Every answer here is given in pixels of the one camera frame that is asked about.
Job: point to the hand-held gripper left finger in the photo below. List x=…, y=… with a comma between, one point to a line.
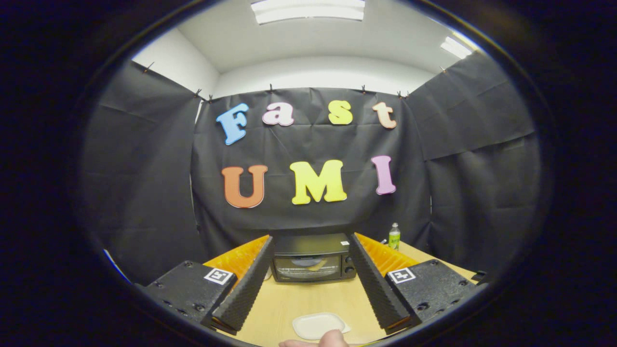
x=248, y=284

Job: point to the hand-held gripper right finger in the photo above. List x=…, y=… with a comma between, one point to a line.
x=376, y=284

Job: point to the black toaster oven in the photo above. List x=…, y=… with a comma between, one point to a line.
x=313, y=246

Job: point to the green label drink bottle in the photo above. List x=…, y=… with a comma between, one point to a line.
x=394, y=238

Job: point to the white rectangular plate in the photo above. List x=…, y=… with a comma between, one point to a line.
x=315, y=324

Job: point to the small ceiling light panel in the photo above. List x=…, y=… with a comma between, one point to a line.
x=455, y=47

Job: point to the large ceiling light panel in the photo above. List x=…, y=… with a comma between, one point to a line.
x=308, y=9

